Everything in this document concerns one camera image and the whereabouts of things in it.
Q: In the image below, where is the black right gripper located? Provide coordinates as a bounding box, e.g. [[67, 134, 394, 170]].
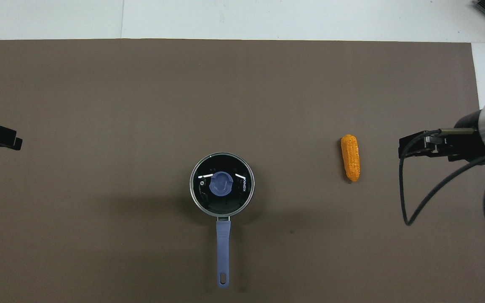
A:
[[399, 110, 485, 163]]

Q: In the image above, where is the orange corn cob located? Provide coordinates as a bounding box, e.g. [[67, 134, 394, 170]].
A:
[[341, 134, 360, 183]]

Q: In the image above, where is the glass lid with purple knob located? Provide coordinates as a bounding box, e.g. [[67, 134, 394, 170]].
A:
[[190, 153, 254, 217]]

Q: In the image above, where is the brown table mat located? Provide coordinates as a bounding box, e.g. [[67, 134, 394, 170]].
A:
[[0, 39, 485, 303]]

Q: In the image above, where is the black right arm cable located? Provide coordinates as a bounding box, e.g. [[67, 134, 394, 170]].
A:
[[398, 128, 485, 227]]

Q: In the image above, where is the dark pot with purple handle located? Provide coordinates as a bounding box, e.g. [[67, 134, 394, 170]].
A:
[[189, 152, 255, 289]]

